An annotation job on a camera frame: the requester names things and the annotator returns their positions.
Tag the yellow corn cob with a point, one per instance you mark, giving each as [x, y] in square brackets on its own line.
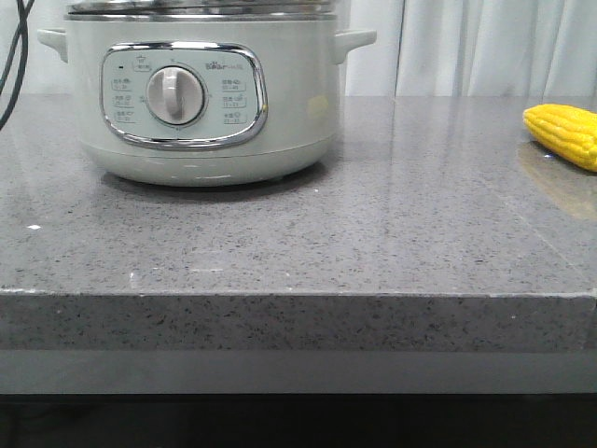
[566, 130]

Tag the glass pot lid steel rim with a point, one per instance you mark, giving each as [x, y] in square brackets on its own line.
[204, 7]

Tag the white pleated curtain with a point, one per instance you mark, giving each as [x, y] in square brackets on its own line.
[471, 48]

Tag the pale green electric cooking pot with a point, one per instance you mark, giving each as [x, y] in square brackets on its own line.
[201, 99]

